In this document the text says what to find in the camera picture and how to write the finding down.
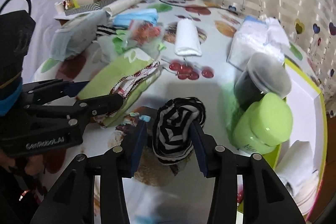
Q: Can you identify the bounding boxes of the white tissue pack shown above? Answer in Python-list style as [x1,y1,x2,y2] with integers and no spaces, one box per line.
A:
[227,16,290,71]

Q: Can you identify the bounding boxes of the green cloth bag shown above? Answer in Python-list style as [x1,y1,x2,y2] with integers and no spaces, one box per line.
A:
[77,48,161,127]

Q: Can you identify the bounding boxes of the rolled white paper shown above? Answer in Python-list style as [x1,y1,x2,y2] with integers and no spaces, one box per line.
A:
[103,0,144,16]

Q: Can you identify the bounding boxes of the person's left hand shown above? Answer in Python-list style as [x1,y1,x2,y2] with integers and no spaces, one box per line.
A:
[0,150,44,176]

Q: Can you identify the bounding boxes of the green edged white box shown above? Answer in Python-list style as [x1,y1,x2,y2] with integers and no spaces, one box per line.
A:
[264,59,326,216]

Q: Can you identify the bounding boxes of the green lid jar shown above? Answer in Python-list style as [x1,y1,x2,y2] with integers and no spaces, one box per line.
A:
[232,93,293,155]

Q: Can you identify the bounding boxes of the black white striped sock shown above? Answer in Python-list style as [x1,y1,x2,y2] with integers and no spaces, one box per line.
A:
[152,97,206,165]

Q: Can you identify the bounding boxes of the wet wipes pack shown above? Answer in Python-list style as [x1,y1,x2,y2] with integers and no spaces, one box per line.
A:
[50,11,110,61]

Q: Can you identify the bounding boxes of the dark clear lid jar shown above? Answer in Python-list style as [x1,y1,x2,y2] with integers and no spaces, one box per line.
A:
[234,53,291,111]

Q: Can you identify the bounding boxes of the black heater cable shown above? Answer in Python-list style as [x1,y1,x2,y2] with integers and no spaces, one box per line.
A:
[156,0,245,16]

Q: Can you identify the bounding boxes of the clear bag with colourful items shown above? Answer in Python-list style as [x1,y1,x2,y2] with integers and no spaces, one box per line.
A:
[122,20,163,51]

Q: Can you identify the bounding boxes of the zigzag pattern tray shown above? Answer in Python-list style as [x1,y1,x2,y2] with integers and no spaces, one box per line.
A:
[64,0,117,16]

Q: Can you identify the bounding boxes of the blue face masks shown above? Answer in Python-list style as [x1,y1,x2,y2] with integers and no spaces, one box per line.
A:
[113,8,158,28]

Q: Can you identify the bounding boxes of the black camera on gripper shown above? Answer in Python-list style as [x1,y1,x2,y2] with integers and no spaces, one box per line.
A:
[1,0,35,116]

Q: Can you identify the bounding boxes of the rolled white towel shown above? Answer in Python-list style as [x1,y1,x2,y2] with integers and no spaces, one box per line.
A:
[174,18,202,57]

